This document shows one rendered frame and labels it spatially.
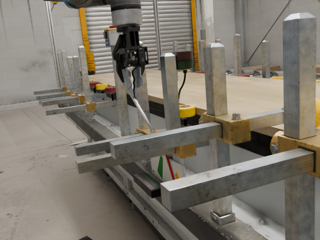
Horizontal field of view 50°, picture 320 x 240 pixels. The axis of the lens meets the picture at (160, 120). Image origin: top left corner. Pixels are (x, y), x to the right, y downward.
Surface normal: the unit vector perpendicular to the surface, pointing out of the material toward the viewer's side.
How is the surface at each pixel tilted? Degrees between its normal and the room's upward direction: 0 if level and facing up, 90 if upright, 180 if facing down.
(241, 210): 0
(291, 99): 90
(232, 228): 0
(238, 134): 90
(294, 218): 90
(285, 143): 90
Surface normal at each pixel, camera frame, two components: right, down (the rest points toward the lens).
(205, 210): -0.09, -0.97
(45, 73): 0.48, 0.14
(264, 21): -0.87, 0.18
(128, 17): 0.18, 0.18
